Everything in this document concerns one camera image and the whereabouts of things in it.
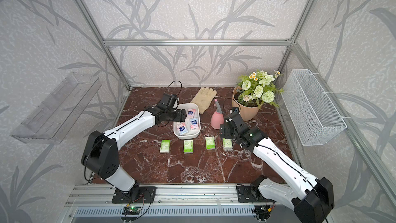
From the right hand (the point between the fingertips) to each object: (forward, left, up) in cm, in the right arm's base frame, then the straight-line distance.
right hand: (229, 127), depth 79 cm
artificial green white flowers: (+14, -15, +14) cm, 25 cm away
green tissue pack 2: (-5, +23, -14) cm, 27 cm away
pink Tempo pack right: (+10, +20, -13) cm, 26 cm away
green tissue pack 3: (-3, +10, -14) cm, 17 cm away
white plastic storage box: (+4, +22, -15) cm, 26 cm away
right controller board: (-35, -14, -18) cm, 41 cm away
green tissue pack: (-4, +36, -14) cm, 39 cm away
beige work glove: (+35, +15, -17) cm, 42 cm away
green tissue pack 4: (-3, 0, -15) cm, 15 cm away
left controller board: (-34, +48, -17) cm, 61 cm away
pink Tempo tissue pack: (+19, +23, -13) cm, 32 cm away
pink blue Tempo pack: (+7, +27, -13) cm, 31 cm away
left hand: (+10, +27, -4) cm, 29 cm away
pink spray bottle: (+10, +5, -7) cm, 13 cm away
